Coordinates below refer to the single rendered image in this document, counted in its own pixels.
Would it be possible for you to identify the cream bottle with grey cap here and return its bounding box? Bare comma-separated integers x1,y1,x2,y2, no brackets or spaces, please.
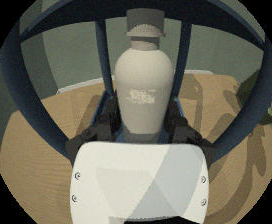
114,8,174,144

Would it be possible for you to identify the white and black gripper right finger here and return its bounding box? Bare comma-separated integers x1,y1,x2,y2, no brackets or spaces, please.
163,92,217,171

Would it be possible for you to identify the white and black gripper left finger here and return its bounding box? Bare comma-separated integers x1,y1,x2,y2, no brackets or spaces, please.
65,90,122,168

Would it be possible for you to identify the blue shelving unit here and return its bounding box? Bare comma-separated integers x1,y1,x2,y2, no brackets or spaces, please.
0,0,272,163

